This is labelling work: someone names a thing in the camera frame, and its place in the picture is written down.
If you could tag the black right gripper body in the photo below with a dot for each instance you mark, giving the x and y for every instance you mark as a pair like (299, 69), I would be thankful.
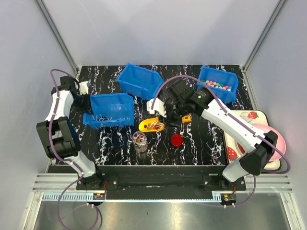
(174, 112)

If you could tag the clear plastic jar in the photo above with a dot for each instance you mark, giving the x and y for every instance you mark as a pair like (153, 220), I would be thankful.
(139, 141)

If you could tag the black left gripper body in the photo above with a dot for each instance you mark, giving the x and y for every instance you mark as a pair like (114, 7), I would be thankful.
(81, 104)

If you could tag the aluminium corner post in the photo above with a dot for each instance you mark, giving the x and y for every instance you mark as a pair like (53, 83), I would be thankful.
(54, 30)
(264, 33)

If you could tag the strawberry print tray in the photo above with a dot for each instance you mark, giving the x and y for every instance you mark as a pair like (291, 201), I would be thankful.
(242, 138)

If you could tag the blue bin with lollipops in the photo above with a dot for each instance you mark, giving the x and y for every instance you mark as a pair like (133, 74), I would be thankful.
(110, 110)

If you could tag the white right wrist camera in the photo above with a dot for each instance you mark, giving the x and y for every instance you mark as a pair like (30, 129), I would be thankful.
(157, 106)

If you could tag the red jar lid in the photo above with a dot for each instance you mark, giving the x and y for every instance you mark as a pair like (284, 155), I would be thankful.
(176, 140)

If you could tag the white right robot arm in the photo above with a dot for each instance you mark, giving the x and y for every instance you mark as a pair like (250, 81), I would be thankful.
(205, 105)

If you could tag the clear glass cup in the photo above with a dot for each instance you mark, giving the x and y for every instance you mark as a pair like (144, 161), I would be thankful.
(244, 116)

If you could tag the aluminium corner post left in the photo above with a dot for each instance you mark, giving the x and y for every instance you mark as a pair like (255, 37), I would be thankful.
(54, 30)

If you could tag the blue bin with flower candies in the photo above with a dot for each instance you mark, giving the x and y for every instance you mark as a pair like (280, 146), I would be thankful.
(224, 84)

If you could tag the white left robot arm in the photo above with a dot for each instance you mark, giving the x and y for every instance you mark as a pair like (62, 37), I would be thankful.
(59, 138)

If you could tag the blue bin with star candies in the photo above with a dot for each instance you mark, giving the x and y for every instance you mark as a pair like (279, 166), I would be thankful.
(139, 81)

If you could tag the aluminium corner post right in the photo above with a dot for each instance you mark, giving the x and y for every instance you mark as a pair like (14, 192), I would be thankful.
(264, 33)

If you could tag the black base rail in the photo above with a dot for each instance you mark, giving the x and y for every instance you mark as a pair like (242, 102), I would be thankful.
(146, 182)

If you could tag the yellow plastic scoop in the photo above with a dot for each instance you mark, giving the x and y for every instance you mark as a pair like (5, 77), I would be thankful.
(157, 124)

